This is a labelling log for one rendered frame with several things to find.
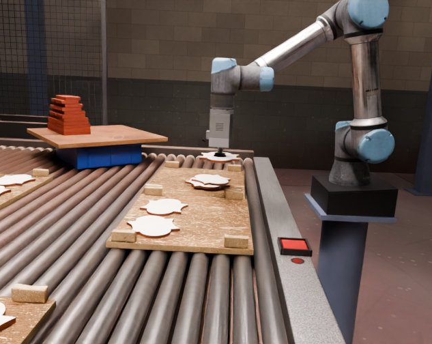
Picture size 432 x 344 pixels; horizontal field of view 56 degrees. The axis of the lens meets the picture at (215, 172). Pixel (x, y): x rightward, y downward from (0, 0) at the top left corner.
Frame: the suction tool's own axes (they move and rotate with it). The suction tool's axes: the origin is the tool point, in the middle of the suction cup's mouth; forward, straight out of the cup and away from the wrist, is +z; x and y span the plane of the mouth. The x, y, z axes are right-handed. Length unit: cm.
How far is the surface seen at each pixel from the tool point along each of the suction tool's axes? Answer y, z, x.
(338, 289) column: -18, 51, 46
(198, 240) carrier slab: 37.6, 12.8, 0.8
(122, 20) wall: -452, -98, -207
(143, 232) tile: 37.9, 12.0, -13.1
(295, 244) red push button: 32.5, 13.5, 24.3
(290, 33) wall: -489, -91, 28
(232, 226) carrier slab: 25.7, 12.9, 7.7
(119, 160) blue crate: -41, 12, -50
